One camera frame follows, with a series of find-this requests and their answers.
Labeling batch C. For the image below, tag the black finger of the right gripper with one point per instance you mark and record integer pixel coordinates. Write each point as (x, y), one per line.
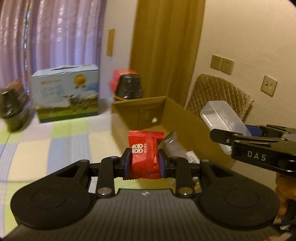
(233, 138)
(270, 131)

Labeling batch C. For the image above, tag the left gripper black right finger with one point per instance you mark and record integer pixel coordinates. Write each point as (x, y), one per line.
(179, 169)

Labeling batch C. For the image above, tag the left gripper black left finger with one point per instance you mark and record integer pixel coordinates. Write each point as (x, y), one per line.
(111, 168)

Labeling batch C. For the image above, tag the green white medicine box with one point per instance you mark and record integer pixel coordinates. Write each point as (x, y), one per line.
(192, 157)

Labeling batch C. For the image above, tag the clear plastic lid box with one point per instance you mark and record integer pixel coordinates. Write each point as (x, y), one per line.
(223, 122)

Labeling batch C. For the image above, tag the silver foil pouch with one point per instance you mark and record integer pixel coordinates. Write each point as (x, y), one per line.
(171, 146)

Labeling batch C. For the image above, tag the red candy packet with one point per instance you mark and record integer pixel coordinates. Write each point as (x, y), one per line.
(144, 163)

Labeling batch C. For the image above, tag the person's right hand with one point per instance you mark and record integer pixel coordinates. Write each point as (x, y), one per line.
(285, 190)

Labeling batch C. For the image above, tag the quilted brown chair cushion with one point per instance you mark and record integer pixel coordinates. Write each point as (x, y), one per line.
(209, 88)

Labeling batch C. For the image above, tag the brown cardboard box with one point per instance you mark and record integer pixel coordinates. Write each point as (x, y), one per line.
(163, 114)

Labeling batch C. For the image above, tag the checked tablecloth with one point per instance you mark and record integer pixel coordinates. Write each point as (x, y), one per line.
(43, 148)

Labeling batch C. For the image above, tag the black red wrapped container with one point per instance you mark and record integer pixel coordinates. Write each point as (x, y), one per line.
(125, 84)

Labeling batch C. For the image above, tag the blue milk carton box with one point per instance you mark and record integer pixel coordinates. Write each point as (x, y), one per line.
(65, 92)

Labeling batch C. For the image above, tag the black wrapped bowl container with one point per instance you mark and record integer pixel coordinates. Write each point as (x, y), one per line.
(15, 108)

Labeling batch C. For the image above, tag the purple curtain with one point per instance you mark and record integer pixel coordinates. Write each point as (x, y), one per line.
(37, 35)

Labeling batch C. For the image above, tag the single wall socket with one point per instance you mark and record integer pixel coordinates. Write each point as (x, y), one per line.
(269, 85)

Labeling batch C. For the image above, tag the double wall socket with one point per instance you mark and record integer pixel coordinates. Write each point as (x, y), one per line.
(222, 64)

